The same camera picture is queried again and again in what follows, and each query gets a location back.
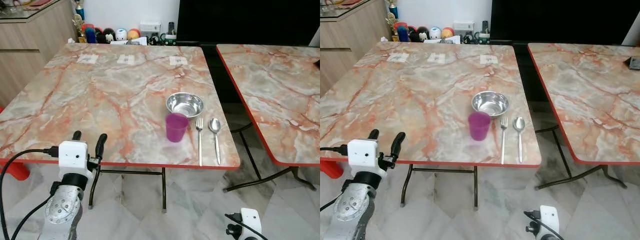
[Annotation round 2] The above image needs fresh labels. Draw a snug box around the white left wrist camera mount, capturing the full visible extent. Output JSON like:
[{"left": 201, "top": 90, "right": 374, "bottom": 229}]
[
  {"left": 58, "top": 140, "right": 96, "bottom": 183},
  {"left": 347, "top": 139, "right": 388, "bottom": 182}
]

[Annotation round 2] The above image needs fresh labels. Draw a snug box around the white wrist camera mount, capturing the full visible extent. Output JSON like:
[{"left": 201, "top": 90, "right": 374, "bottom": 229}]
[
  {"left": 58, "top": 140, "right": 96, "bottom": 183},
  {"left": 537, "top": 205, "right": 560, "bottom": 236},
  {"left": 240, "top": 208, "right": 263, "bottom": 236},
  {"left": 347, "top": 139, "right": 388, "bottom": 182}
]

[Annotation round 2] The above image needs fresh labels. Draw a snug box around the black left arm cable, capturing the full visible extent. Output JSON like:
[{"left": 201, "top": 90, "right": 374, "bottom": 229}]
[
  {"left": 320, "top": 144, "right": 349, "bottom": 211},
  {"left": 0, "top": 146, "right": 60, "bottom": 240}
]

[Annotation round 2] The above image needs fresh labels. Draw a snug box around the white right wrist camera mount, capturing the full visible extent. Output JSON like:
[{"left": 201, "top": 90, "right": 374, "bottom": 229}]
[
  {"left": 240, "top": 208, "right": 263, "bottom": 236},
  {"left": 537, "top": 205, "right": 560, "bottom": 236}
]

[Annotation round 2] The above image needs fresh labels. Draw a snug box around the silver metal fork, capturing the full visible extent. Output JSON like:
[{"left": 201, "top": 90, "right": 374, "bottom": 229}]
[
  {"left": 500, "top": 116, "right": 509, "bottom": 165},
  {"left": 195, "top": 117, "right": 204, "bottom": 167}
]

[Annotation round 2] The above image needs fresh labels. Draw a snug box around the white wall socket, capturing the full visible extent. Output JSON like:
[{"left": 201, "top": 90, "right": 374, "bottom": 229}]
[
  {"left": 140, "top": 21, "right": 162, "bottom": 35},
  {"left": 453, "top": 20, "right": 475, "bottom": 34}
]

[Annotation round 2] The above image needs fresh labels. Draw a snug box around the silver metal spoon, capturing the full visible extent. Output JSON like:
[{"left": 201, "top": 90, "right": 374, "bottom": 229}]
[
  {"left": 208, "top": 118, "right": 222, "bottom": 166},
  {"left": 513, "top": 117, "right": 526, "bottom": 164}
]

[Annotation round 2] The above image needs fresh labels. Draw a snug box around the light wooden cabinet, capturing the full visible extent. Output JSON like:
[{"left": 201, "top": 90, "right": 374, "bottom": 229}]
[
  {"left": 0, "top": 0, "right": 78, "bottom": 108},
  {"left": 320, "top": 0, "right": 391, "bottom": 96}
]

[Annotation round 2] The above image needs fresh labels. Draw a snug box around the marble pattern folding table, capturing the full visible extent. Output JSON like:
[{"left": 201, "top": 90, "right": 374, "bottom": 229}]
[
  {"left": 216, "top": 43, "right": 321, "bottom": 193},
  {"left": 527, "top": 43, "right": 640, "bottom": 191},
  {"left": 0, "top": 42, "right": 242, "bottom": 213},
  {"left": 320, "top": 41, "right": 543, "bottom": 210}
]

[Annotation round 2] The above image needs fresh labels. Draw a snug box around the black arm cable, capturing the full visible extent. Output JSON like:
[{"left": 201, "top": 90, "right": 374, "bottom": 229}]
[
  {"left": 225, "top": 213, "right": 269, "bottom": 240},
  {"left": 523, "top": 210, "right": 566, "bottom": 240},
  {"left": 320, "top": 144, "right": 349, "bottom": 211},
  {"left": 0, "top": 146, "right": 60, "bottom": 240}
]

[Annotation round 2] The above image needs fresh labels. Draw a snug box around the stainless steel bowl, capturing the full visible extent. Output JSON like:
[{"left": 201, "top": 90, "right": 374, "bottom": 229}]
[
  {"left": 471, "top": 91, "right": 510, "bottom": 118},
  {"left": 165, "top": 92, "right": 205, "bottom": 119}
]

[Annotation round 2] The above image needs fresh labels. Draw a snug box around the red plastic stool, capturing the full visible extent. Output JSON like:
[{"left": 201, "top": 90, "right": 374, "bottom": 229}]
[
  {"left": 320, "top": 160, "right": 345, "bottom": 180},
  {"left": 0, "top": 161, "right": 31, "bottom": 181}
]

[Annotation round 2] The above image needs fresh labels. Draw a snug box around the gold trophy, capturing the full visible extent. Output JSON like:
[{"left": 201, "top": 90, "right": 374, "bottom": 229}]
[
  {"left": 72, "top": 14, "right": 86, "bottom": 43},
  {"left": 386, "top": 12, "right": 399, "bottom": 41}
]

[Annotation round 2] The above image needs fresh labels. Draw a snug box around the purple plastic cup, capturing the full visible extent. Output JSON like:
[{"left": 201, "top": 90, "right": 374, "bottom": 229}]
[
  {"left": 468, "top": 111, "right": 492, "bottom": 141},
  {"left": 165, "top": 113, "right": 190, "bottom": 143}
]

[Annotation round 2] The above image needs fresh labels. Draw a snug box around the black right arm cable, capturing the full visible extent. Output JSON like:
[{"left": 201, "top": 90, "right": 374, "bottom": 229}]
[
  {"left": 225, "top": 213, "right": 269, "bottom": 240},
  {"left": 523, "top": 210, "right": 566, "bottom": 240}
]

